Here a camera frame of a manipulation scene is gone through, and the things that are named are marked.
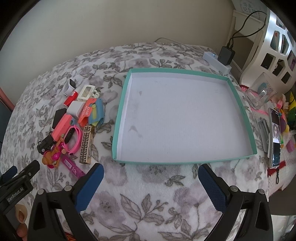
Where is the silver stapler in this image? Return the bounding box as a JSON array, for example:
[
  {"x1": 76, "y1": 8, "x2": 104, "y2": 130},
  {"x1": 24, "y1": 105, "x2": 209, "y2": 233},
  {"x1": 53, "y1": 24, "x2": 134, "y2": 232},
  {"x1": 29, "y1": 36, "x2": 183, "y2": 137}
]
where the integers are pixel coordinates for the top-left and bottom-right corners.
[{"x1": 257, "y1": 117, "x2": 271, "y2": 153}]

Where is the person's left hand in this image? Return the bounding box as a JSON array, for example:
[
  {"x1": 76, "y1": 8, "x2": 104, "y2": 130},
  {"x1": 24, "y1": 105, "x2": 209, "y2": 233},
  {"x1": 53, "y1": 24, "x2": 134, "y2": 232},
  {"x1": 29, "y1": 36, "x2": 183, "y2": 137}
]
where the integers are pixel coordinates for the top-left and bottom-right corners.
[{"x1": 15, "y1": 204, "x2": 29, "y2": 240}]

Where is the floral white blanket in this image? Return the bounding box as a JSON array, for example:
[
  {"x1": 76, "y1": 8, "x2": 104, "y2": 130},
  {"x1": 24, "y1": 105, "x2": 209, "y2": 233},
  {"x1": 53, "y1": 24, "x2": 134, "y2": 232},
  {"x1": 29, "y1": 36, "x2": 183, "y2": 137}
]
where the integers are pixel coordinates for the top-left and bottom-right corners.
[{"x1": 0, "y1": 42, "x2": 271, "y2": 241}]

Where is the smartphone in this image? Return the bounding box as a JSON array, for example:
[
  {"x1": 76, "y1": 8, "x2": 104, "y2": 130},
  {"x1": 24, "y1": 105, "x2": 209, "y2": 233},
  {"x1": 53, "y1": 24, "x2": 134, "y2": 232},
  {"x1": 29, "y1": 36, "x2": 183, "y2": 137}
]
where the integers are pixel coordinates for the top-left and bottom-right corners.
[{"x1": 268, "y1": 108, "x2": 282, "y2": 168}]

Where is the white plastic frame bracket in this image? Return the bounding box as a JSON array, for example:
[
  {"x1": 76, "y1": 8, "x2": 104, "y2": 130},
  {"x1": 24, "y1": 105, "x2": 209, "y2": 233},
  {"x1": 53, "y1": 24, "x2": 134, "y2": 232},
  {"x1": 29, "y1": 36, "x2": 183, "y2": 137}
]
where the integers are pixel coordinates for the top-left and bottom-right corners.
[{"x1": 77, "y1": 85, "x2": 100, "y2": 101}]

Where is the pile of colourful toys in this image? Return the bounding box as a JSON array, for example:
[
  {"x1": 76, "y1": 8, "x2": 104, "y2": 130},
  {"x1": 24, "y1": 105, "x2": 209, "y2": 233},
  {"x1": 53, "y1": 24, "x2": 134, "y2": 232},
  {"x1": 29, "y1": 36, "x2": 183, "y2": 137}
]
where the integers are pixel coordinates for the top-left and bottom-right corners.
[{"x1": 275, "y1": 91, "x2": 296, "y2": 153}]

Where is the white printed sign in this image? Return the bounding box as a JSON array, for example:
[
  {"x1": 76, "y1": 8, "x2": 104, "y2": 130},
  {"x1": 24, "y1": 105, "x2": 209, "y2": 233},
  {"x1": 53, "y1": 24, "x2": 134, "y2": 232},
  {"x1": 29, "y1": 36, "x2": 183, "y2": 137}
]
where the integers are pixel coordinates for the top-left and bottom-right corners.
[{"x1": 231, "y1": 0, "x2": 270, "y2": 12}]

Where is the pink curved bar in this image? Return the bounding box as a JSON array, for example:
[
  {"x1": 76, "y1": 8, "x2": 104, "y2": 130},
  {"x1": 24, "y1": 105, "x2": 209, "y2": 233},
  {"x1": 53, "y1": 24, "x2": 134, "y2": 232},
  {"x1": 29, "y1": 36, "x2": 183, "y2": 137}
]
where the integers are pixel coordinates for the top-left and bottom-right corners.
[{"x1": 0, "y1": 88, "x2": 15, "y2": 109}]

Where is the orange blue printed toy knife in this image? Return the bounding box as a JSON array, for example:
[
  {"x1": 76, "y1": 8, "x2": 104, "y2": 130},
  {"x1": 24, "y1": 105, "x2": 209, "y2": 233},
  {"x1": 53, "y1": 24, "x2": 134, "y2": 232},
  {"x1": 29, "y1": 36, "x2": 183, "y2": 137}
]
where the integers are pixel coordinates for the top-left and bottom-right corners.
[{"x1": 78, "y1": 97, "x2": 105, "y2": 128}]

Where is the red white crochet mat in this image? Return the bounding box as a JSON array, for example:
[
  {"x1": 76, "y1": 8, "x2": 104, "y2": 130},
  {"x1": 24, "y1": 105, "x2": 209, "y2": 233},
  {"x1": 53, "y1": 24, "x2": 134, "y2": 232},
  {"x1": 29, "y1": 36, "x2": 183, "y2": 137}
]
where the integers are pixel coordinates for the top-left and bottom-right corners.
[{"x1": 267, "y1": 160, "x2": 296, "y2": 193}]

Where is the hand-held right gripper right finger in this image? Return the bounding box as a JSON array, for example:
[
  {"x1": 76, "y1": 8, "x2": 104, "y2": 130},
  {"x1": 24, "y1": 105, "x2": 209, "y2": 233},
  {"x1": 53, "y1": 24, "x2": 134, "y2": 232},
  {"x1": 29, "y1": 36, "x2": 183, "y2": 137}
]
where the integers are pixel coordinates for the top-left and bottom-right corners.
[{"x1": 198, "y1": 163, "x2": 274, "y2": 241}]

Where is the brown pink toy dog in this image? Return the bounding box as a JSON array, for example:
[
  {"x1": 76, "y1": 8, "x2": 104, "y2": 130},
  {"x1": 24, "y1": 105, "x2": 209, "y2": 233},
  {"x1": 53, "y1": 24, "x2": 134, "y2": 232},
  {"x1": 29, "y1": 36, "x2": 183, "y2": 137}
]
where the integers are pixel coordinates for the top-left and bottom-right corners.
[{"x1": 42, "y1": 137, "x2": 67, "y2": 169}]

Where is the white power strip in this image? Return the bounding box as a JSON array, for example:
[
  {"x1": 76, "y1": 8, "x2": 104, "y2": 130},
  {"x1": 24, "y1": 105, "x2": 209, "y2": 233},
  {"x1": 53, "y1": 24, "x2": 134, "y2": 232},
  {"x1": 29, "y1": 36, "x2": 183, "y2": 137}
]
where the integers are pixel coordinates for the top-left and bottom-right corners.
[{"x1": 203, "y1": 52, "x2": 232, "y2": 75}]

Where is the black plug-in charger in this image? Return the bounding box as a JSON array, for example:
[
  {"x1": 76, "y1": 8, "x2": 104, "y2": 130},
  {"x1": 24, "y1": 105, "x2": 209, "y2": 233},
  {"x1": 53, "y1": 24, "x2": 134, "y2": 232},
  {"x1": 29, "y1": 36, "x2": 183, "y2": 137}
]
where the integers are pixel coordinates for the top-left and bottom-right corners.
[{"x1": 218, "y1": 46, "x2": 235, "y2": 66}]

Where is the magenta bar case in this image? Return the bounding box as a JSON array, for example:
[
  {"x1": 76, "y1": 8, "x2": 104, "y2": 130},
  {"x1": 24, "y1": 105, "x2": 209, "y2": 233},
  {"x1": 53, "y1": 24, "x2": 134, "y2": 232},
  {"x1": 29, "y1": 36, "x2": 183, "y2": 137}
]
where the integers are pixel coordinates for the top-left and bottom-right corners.
[{"x1": 60, "y1": 155, "x2": 87, "y2": 179}]

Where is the white lattice rack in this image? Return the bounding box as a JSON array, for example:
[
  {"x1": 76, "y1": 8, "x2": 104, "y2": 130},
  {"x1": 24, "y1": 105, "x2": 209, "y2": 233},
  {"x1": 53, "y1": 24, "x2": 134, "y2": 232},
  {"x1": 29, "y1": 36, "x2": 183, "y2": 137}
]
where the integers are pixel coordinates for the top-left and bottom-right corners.
[{"x1": 239, "y1": 9, "x2": 296, "y2": 87}]

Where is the white charger adapter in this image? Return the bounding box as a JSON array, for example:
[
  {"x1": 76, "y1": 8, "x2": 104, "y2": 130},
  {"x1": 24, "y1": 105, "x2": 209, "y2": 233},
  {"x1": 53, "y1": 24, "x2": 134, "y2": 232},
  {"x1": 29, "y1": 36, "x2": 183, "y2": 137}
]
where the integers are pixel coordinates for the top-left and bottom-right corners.
[{"x1": 67, "y1": 100, "x2": 85, "y2": 117}]

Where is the red lip balm tube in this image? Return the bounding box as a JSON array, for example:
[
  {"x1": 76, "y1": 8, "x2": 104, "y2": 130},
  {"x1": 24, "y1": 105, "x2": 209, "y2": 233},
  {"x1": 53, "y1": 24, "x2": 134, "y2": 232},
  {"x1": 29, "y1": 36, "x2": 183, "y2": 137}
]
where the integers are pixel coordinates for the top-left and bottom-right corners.
[{"x1": 63, "y1": 90, "x2": 79, "y2": 107}]

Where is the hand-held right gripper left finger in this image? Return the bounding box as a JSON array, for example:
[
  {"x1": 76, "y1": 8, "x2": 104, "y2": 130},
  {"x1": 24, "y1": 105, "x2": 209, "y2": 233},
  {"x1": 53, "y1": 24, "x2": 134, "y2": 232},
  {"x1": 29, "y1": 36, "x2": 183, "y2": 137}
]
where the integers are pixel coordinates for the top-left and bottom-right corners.
[{"x1": 27, "y1": 163, "x2": 105, "y2": 241}]

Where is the coral toy knife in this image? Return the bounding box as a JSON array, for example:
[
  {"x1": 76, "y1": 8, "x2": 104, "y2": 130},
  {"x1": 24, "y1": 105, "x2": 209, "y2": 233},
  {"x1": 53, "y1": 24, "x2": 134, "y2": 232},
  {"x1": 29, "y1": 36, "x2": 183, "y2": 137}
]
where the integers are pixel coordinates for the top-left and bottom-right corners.
[{"x1": 51, "y1": 113, "x2": 78, "y2": 142}]

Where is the gold black patterned box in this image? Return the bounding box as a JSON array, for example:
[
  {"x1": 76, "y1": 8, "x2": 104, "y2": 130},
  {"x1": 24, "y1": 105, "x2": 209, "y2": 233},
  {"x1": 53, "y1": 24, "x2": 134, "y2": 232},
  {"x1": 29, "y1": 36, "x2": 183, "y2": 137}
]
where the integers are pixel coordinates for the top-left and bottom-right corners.
[{"x1": 79, "y1": 126, "x2": 94, "y2": 165}]

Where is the clear glass mug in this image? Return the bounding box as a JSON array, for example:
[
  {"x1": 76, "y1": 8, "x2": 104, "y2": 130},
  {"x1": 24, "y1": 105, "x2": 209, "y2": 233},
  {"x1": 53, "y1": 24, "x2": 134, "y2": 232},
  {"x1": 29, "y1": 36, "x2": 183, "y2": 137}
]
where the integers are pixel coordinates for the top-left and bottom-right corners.
[{"x1": 245, "y1": 72, "x2": 278, "y2": 109}]

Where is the teal shallow box tray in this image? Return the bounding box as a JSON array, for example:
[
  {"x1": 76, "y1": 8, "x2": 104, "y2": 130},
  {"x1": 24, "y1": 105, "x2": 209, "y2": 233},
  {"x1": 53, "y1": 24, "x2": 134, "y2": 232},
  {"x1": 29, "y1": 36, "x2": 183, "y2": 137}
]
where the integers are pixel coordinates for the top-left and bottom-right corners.
[{"x1": 112, "y1": 68, "x2": 258, "y2": 165}]

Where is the dark blue panel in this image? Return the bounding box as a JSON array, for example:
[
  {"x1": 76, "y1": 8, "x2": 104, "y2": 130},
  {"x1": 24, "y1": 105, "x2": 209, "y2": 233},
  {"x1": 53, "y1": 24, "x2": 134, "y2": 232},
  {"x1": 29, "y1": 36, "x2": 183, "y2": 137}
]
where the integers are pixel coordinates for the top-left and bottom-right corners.
[{"x1": 0, "y1": 102, "x2": 11, "y2": 142}]

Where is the black charger cable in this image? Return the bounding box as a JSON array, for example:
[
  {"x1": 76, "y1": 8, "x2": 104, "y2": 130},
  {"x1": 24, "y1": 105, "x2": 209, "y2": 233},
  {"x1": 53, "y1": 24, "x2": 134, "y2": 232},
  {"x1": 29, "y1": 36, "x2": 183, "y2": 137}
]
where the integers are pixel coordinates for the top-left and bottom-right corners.
[{"x1": 228, "y1": 10, "x2": 267, "y2": 48}]

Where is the black toy car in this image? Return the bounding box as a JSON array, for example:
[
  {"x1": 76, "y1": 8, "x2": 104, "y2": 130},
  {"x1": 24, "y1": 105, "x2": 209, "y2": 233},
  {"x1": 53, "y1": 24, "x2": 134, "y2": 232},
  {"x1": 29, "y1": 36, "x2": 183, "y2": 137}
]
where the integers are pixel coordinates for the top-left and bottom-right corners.
[{"x1": 36, "y1": 135, "x2": 55, "y2": 154}]

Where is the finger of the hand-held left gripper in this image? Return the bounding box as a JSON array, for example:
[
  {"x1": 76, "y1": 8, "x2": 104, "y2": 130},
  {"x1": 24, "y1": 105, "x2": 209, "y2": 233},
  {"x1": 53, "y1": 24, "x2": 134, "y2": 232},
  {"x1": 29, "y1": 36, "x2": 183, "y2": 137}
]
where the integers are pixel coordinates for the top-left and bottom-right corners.
[
  {"x1": 0, "y1": 166, "x2": 18, "y2": 181},
  {"x1": 13, "y1": 160, "x2": 40, "y2": 184}
]

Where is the pink smartwatch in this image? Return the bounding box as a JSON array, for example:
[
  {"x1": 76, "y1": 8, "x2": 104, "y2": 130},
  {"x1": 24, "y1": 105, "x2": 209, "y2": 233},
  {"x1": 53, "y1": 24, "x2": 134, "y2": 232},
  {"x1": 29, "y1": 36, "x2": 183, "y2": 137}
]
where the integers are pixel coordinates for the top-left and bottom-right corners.
[{"x1": 60, "y1": 125, "x2": 82, "y2": 156}]

